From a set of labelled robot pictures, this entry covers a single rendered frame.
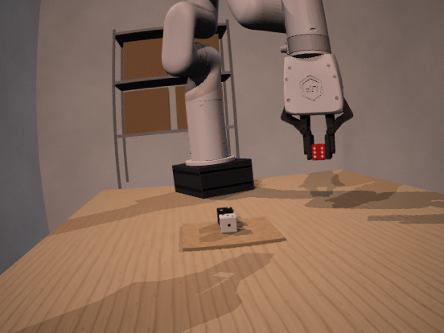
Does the red die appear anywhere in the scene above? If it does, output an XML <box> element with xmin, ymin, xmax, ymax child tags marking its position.
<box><xmin>311</xmin><ymin>143</ymin><xmax>326</xmax><ymax>160</ymax></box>

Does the white die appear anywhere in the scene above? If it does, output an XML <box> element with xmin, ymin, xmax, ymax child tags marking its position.
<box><xmin>219</xmin><ymin>213</ymin><xmax>238</xmax><ymax>233</ymax></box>

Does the black die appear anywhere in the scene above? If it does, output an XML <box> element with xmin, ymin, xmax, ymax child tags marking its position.
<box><xmin>216</xmin><ymin>207</ymin><xmax>233</xmax><ymax>225</ymax></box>

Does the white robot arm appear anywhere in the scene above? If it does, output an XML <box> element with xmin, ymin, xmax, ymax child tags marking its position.
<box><xmin>162</xmin><ymin>0</ymin><xmax>331</xmax><ymax>167</ymax></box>

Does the brown square mat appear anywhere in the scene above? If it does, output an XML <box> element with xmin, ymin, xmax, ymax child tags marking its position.
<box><xmin>183</xmin><ymin>216</ymin><xmax>285</xmax><ymax>251</ymax></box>

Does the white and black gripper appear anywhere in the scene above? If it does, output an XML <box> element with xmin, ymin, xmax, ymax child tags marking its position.
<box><xmin>281</xmin><ymin>51</ymin><xmax>353</xmax><ymax>160</ymax></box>

